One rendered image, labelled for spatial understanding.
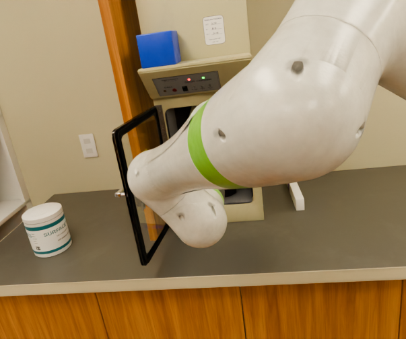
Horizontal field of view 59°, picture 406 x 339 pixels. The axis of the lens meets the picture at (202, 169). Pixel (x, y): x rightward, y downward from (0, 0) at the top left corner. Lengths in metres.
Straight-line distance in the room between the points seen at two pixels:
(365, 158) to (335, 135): 1.46
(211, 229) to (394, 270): 0.58
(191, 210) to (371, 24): 0.46
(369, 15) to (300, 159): 0.14
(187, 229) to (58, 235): 0.72
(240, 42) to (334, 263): 0.69
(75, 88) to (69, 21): 0.28
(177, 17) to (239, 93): 0.86
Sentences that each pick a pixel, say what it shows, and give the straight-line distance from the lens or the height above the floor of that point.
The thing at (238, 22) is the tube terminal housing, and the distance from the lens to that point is 1.14.
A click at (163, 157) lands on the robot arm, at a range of 0.53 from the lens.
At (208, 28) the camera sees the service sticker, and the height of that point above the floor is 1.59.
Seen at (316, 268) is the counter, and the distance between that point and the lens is 1.08.
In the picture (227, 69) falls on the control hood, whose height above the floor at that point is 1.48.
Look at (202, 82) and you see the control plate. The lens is 1.09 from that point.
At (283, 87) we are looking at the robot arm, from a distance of 0.29.
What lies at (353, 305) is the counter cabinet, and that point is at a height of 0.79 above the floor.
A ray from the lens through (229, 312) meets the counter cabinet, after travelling 1.19.
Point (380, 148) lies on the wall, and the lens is 1.76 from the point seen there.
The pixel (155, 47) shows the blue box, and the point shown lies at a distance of 1.06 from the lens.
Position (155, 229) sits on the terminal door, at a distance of 1.12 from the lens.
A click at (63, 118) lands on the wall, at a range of 1.81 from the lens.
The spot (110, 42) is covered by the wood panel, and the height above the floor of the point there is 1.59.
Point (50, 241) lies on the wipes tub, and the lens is 1.34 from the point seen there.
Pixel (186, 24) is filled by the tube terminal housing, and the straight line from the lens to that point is 1.15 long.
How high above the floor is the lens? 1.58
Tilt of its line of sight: 20 degrees down
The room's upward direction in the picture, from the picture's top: 8 degrees counter-clockwise
